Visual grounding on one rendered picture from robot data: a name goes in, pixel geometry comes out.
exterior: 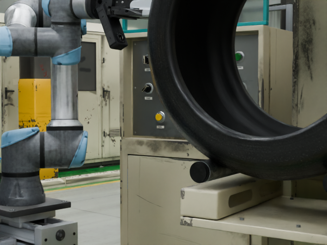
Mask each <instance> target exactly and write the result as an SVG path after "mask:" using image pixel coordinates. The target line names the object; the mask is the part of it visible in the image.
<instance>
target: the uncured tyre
mask: <svg viewBox="0 0 327 245"><path fill-rule="evenodd" d="M246 1H247V0H152V2H151V6H150V11H149V17H148V26H147V52H148V60H149V67H150V72H151V76H152V80H153V83H154V86H155V89H156V92H157V94H158V97H159V99H160V101H161V104H162V106H163V108H164V110H165V111H166V113H167V115H168V117H169V118H170V120H171V121H172V123H173V124H174V126H175V127H176V128H177V129H178V131H179V132H180V133H181V134H182V135H183V136H184V138H185V139H186V140H187V141H188V142H189V143H190V144H191V145H193V146H194V147H195V148H196V149H197V150H198V151H200V152H201V153H202V154H204V155H205V156H206V157H208V158H209V159H211V160H212V161H214V162H216V163H218V164H220V165H222V166H224V167H226V168H228V169H231V170H233V171H236V172H238V173H241V174H244V175H248V176H252V177H256V178H261V179H267V180H300V179H307V178H312V177H316V176H320V175H324V174H327V114H325V115H324V116H323V117H321V118H320V119H319V120H317V121H316V122H314V123H312V124H311V125H309V126H307V127H305V128H301V127H296V126H292V125H289V124H286V123H284V122H281V121H279V120H278V119H276V118H274V117H272V116H271V115H269V114H268V113H267V112H265V111H264V110H263V109H262V108H261V107H260V106H259V105H258V104H257V103H256V102H255V101H254V100H253V99H252V97H251V96H250V94H249V93H248V91H247V90H246V88H245V86H244V84H243V82H242V80H241V78H240V75H239V72H238V69H237V64H236V56H235V36H236V27H237V23H238V20H239V16H240V14H241V11H242V9H243V6H244V4H245V2H246Z"/></svg>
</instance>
